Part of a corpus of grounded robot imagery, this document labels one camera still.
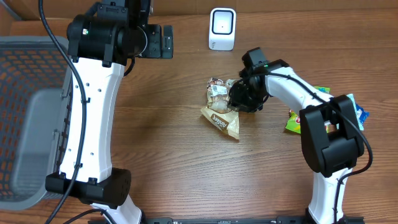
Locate beige nut snack pouch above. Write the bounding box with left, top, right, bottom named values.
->
left=201, top=77, right=239, bottom=140

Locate white barcode scanner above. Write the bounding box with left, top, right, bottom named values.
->
left=208, top=7, right=236, bottom=51

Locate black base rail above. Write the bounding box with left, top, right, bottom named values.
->
left=144, top=216, right=366, bottom=224

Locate blue snack bar wrapper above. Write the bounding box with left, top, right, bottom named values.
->
left=355, top=104, right=370, bottom=125

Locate light teal snack wrapper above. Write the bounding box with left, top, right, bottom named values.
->
left=347, top=93, right=364, bottom=131

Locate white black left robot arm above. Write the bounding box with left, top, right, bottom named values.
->
left=45, top=0, right=174, bottom=223

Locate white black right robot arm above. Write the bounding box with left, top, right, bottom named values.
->
left=229, top=48, right=366, bottom=223

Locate grey plastic mesh basket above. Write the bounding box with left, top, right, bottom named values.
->
left=1, top=36, right=72, bottom=210

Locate green Haribo gummy bag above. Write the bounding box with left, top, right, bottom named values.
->
left=285, top=86, right=330, bottom=134

